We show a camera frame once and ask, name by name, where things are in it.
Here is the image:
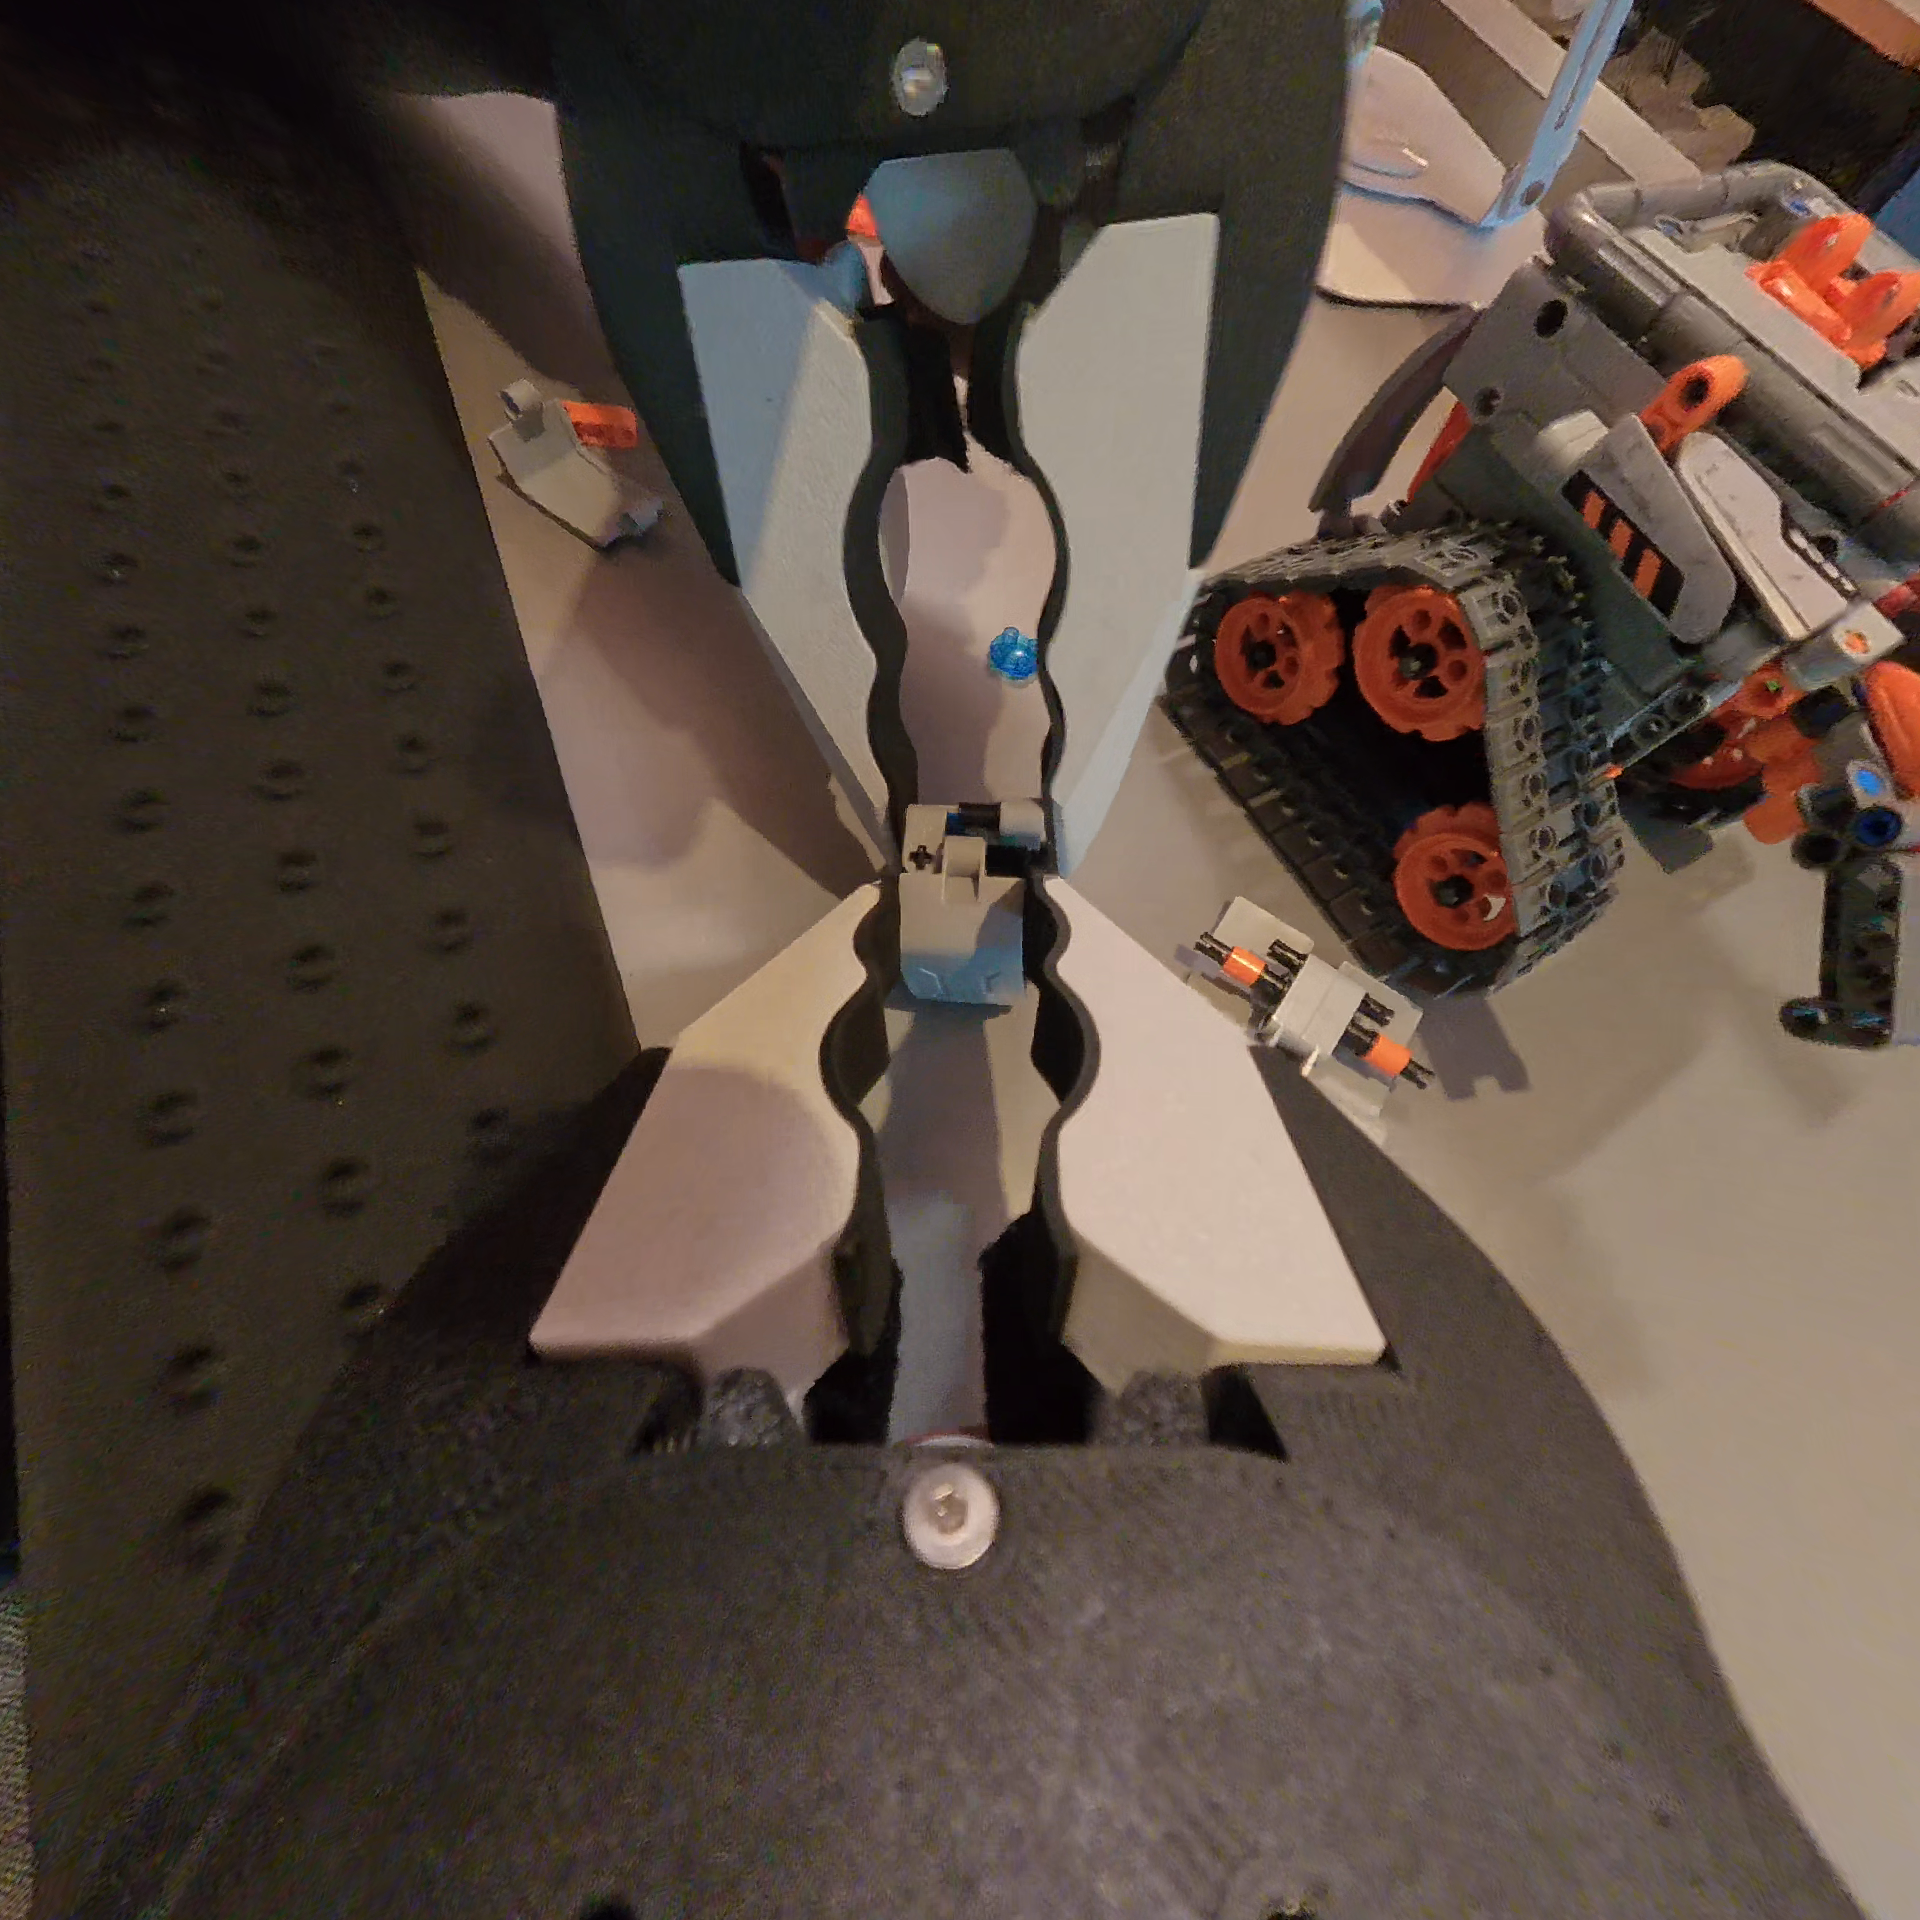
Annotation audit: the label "dark dimpled mat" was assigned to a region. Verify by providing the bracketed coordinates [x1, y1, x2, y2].
[0, 135, 649, 1727]

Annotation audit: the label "grey block assembly orange pins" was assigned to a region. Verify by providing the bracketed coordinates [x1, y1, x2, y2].
[1192, 895, 1435, 1094]

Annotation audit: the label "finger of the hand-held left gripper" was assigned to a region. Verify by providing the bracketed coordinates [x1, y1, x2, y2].
[675, 256, 902, 866]
[1007, 211, 1223, 872]

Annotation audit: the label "grey orange tracked toy robot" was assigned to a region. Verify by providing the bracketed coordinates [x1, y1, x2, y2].
[1160, 160, 1920, 1052]

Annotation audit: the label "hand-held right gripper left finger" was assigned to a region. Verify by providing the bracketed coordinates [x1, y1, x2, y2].
[527, 880, 896, 1403]

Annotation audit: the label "small grey panel orange pin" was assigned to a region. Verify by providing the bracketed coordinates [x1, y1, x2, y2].
[489, 374, 664, 554]

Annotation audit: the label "long grey panel blue pins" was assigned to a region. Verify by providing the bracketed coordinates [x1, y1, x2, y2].
[896, 861, 1032, 1011]

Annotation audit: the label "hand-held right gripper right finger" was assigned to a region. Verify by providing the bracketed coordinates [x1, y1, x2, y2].
[1031, 878, 1384, 1389]

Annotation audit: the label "grey toy connector piece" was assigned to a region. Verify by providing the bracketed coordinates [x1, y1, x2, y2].
[897, 798, 1048, 880]

